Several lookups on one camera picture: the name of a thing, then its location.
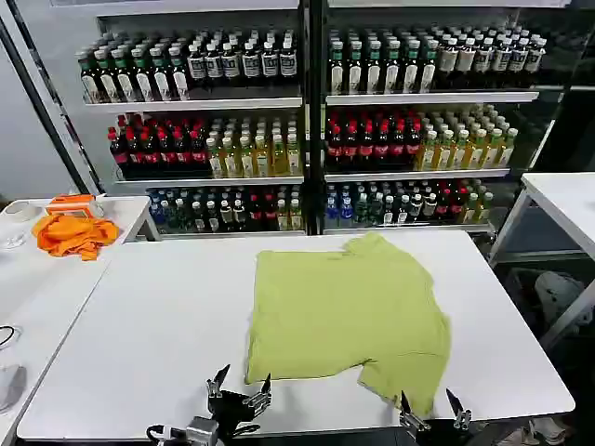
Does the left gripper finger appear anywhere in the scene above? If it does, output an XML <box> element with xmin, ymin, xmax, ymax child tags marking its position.
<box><xmin>241</xmin><ymin>373</ymin><xmax>273</xmax><ymax>411</ymax></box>
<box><xmin>205</xmin><ymin>363</ymin><xmax>231</xmax><ymax>400</ymax></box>

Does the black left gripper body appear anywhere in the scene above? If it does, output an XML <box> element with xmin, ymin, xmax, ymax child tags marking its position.
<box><xmin>206</xmin><ymin>389</ymin><xmax>262</xmax><ymax>439</ymax></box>

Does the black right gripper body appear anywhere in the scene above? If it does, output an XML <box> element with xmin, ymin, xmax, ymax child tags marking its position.
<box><xmin>408</xmin><ymin>422</ymin><xmax>473</xmax><ymax>446</ymax></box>

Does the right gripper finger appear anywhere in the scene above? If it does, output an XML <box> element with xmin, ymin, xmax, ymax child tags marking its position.
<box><xmin>399</xmin><ymin>389</ymin><xmax>432</xmax><ymax>432</ymax></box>
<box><xmin>445</xmin><ymin>387</ymin><xmax>474</xmax><ymax>429</ymax></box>

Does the light green t-shirt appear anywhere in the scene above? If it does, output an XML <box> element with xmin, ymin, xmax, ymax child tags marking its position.
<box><xmin>244</xmin><ymin>231</ymin><xmax>454</xmax><ymax>419</ymax></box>

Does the grey chair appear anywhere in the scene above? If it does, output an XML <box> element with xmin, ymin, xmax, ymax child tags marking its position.
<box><xmin>532</xmin><ymin>270</ymin><xmax>595</xmax><ymax>328</ymax></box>

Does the white side table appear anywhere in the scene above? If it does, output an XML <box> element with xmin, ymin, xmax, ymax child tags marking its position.
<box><xmin>0</xmin><ymin>194</ymin><xmax>163</xmax><ymax>446</ymax></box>

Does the grey rounded object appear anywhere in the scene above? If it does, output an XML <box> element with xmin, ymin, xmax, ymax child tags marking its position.
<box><xmin>0</xmin><ymin>363</ymin><xmax>28</xmax><ymax>413</ymax></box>

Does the orange cloth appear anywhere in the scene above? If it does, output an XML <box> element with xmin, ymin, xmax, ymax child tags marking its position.
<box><xmin>31</xmin><ymin>212</ymin><xmax>121</xmax><ymax>262</ymax></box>

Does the white table with grey legs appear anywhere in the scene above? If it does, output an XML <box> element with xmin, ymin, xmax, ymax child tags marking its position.
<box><xmin>486</xmin><ymin>171</ymin><xmax>595</xmax><ymax>352</ymax></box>

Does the orange and white box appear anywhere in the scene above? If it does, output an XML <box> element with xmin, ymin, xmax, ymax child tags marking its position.
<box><xmin>45</xmin><ymin>194</ymin><xmax>107</xmax><ymax>219</ymax></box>

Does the clear glass dish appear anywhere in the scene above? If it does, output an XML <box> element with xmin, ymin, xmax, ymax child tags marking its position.
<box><xmin>0</xmin><ymin>230</ymin><xmax>28</xmax><ymax>251</ymax></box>

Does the bottle shelf with white boards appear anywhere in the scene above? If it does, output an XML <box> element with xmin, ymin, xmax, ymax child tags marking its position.
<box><xmin>320</xmin><ymin>0</ymin><xmax>595</xmax><ymax>235</ymax></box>
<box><xmin>75</xmin><ymin>0</ymin><xmax>311</xmax><ymax>236</ymax></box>

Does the white tape roll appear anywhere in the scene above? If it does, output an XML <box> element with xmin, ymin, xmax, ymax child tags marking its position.
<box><xmin>1</xmin><ymin>200</ymin><xmax>46</xmax><ymax>223</ymax></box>

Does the black slanted metal pole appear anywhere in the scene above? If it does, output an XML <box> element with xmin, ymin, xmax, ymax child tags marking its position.
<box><xmin>0</xmin><ymin>12</ymin><xmax>106</xmax><ymax>197</ymax></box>

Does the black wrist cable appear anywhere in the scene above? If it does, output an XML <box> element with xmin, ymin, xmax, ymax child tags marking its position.
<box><xmin>145</xmin><ymin>421</ymin><xmax>189</xmax><ymax>443</ymax></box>

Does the thin black cable loop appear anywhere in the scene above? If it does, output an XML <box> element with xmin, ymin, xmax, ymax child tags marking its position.
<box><xmin>0</xmin><ymin>324</ymin><xmax>23</xmax><ymax>350</ymax></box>

